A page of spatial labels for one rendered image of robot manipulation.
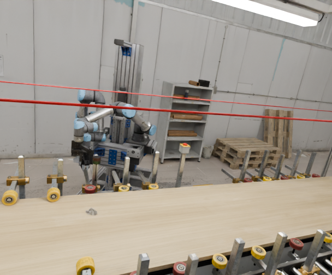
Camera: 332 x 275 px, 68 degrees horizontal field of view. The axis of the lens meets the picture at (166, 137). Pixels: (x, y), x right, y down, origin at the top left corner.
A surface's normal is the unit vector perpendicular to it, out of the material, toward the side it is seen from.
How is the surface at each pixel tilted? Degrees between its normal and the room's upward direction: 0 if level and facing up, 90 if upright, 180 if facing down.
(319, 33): 90
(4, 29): 90
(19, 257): 0
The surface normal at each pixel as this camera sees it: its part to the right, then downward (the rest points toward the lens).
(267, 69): 0.40, 0.32
